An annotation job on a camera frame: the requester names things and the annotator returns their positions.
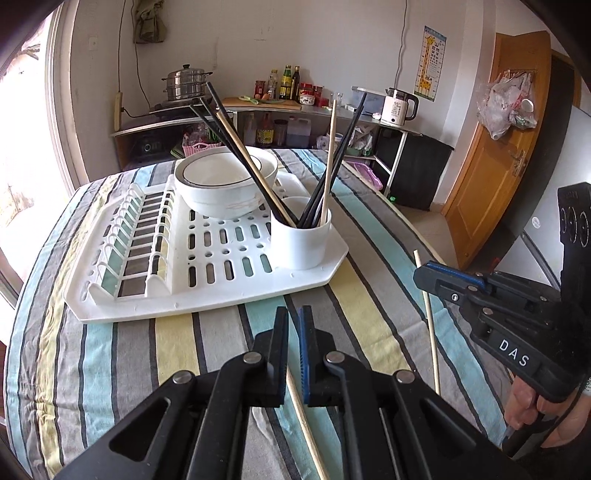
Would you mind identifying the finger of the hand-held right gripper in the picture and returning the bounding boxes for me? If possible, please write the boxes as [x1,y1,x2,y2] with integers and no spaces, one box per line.
[413,265,486,315]
[426,261,497,289]

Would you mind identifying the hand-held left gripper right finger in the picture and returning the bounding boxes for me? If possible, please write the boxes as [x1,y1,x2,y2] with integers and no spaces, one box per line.
[299,307,532,480]

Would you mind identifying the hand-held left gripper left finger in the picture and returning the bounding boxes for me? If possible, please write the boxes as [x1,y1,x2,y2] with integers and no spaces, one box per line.
[55,307,290,480]

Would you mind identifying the wooden chopstick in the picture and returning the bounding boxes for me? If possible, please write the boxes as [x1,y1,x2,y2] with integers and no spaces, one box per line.
[286,369,329,480]
[215,113,297,228]
[413,250,441,396]
[322,98,337,228]

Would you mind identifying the white utensil cup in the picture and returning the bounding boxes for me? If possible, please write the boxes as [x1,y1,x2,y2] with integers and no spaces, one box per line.
[270,196,333,271]

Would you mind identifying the person's right hand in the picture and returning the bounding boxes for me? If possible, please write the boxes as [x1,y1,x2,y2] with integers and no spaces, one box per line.
[504,376,591,448]

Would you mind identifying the wooden door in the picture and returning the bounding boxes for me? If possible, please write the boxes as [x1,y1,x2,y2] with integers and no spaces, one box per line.
[442,31,552,271]

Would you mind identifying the black cabinet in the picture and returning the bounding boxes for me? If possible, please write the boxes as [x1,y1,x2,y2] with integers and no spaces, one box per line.
[375,127,453,210]

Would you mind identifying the purple-lidded storage box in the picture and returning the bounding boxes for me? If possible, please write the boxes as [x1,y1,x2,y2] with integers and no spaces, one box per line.
[344,159,384,191]

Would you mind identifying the green bowl with bags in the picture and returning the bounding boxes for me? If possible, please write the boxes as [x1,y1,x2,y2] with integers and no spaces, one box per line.
[346,129,374,157]

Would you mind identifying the hanging plastic bags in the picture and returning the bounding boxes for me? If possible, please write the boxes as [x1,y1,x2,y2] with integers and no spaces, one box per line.
[477,71,539,140]

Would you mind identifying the white electric kettle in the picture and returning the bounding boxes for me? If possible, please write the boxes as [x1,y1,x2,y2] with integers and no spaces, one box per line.
[381,88,419,127]

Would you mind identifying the stainless steel shelf table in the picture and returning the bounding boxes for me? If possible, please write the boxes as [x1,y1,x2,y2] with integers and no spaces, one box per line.
[222,104,423,199]

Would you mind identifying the plain white bowl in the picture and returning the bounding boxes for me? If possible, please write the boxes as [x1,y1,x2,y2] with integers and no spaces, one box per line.
[249,154,280,186]

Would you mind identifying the clear plastic storage container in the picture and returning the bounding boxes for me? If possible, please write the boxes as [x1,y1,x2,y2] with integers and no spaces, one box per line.
[352,86,386,116]

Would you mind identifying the white plastic dish rack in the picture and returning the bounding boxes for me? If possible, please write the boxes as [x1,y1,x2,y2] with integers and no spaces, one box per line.
[64,171,349,323]

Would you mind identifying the pink plastic basket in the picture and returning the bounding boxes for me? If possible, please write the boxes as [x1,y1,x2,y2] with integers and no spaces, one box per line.
[183,141,221,158]

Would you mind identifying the black blender base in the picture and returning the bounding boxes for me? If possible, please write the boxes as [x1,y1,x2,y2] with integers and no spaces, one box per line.
[134,136,160,158]

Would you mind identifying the wooden cutting board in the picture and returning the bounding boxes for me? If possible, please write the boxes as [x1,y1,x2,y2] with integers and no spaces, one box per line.
[222,96,302,110]

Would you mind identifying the wooden cabinet with steel top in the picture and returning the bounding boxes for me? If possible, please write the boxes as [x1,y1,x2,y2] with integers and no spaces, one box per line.
[110,113,238,171]

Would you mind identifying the black induction cooker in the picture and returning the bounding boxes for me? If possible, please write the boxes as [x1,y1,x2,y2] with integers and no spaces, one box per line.
[148,99,218,117]

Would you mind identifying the stainless steel steamer pot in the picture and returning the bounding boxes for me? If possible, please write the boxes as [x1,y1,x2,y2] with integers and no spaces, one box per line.
[161,65,213,101]

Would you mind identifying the sliding glass door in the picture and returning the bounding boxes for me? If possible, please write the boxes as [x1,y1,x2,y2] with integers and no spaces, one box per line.
[0,0,93,305]

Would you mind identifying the tied green curtain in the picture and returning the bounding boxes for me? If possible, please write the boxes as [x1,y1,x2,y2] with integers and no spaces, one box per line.
[133,0,166,44]

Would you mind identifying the white bowl with black ring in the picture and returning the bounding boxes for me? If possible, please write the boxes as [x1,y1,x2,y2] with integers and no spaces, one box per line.
[174,152,260,220]

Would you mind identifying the giraffe wall poster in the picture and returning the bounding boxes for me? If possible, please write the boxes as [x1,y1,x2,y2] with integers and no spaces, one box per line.
[412,25,448,103]

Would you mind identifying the grey wall cable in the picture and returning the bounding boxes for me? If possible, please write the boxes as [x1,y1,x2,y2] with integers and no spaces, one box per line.
[395,0,410,88]

